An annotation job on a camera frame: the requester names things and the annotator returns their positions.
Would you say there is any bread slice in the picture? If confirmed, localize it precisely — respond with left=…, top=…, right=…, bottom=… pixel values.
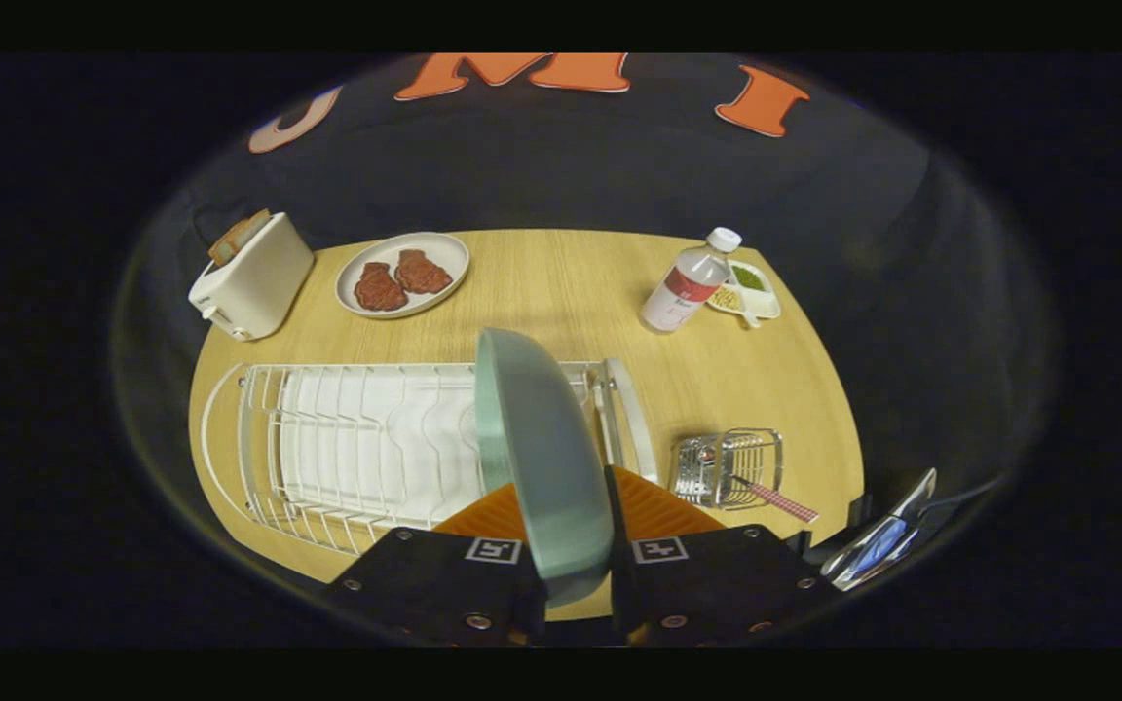
left=208, top=208, right=272, bottom=268

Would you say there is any cream plate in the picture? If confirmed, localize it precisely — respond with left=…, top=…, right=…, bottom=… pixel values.
left=335, top=232, right=471, bottom=320

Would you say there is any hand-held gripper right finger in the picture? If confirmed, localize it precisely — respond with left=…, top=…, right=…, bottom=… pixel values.
left=605, top=465, right=840, bottom=648

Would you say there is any white wire dish rack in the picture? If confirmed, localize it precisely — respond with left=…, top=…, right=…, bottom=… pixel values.
left=201, top=358, right=661, bottom=558

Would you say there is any white toaster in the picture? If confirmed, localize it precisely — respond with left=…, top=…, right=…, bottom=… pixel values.
left=188, top=212, right=316, bottom=342

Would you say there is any black backdrop cloth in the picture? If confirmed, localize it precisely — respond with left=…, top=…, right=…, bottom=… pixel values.
left=118, top=53, right=1059, bottom=546

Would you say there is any red meat slice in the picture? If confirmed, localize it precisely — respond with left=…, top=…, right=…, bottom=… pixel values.
left=355, top=262, right=410, bottom=313
left=394, top=249, right=454, bottom=295

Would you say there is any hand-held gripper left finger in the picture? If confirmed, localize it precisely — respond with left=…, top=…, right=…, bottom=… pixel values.
left=322, top=482, right=550, bottom=648

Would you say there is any clear bottle red label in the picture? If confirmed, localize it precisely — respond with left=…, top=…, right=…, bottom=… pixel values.
left=640, top=227, right=743, bottom=335

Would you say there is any white divided dish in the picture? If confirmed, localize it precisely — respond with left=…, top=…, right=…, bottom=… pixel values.
left=707, top=259, right=782, bottom=329

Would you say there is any green plate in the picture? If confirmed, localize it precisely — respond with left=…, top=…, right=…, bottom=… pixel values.
left=474, top=327, right=617, bottom=609

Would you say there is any white drip tray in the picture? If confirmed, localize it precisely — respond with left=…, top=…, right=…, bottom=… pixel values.
left=277, top=368, right=489, bottom=532

